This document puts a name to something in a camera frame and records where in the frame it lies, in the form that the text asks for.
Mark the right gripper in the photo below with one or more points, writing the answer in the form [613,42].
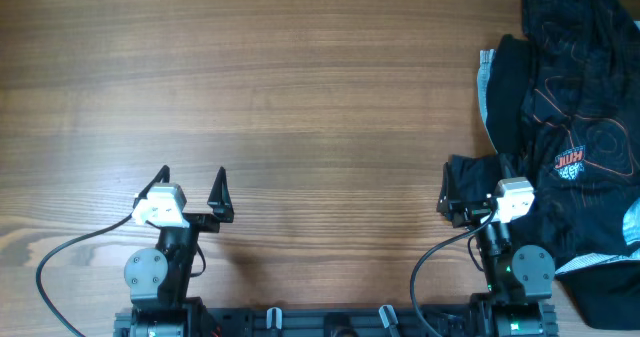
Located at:
[470,211]

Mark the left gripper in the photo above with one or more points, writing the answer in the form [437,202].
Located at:
[221,211]

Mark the black orange-patterned cycling jersey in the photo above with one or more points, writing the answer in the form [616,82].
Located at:
[554,19]

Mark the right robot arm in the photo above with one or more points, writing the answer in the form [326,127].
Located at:
[518,276]

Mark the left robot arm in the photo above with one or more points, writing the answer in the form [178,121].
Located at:
[158,277]

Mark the black garment in pile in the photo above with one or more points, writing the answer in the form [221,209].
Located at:
[567,111]

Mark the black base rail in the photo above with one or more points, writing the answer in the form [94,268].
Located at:
[330,322]

